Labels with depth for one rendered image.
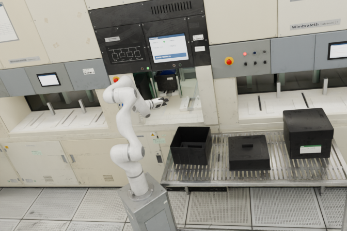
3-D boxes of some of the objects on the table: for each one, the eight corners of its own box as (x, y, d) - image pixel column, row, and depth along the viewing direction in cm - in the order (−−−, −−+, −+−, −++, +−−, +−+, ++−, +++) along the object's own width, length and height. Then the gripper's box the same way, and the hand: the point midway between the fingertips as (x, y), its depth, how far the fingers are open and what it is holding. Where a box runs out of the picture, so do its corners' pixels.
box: (289, 160, 215) (289, 132, 202) (282, 136, 239) (282, 110, 227) (331, 158, 209) (334, 129, 196) (320, 134, 233) (322, 107, 221)
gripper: (151, 94, 239) (168, 92, 250) (144, 108, 250) (161, 104, 261) (155, 101, 236) (172, 98, 247) (148, 114, 246) (165, 111, 257)
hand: (165, 101), depth 253 cm, fingers open, 4 cm apart
